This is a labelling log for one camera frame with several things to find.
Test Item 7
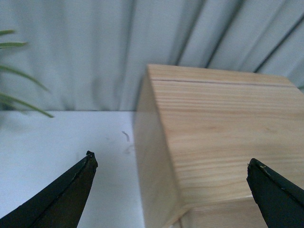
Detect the wooden drawer cabinet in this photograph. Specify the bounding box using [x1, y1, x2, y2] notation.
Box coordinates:
[133, 65, 304, 228]

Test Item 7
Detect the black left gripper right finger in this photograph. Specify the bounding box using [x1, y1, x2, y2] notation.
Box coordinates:
[247, 158, 304, 228]

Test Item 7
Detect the white pleated curtain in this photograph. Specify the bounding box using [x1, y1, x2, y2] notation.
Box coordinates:
[0, 0, 304, 111]

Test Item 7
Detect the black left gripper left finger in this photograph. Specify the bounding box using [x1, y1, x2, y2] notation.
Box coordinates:
[0, 151, 98, 228]

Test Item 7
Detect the green plant on left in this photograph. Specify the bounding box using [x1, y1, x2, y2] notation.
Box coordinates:
[0, 41, 54, 118]

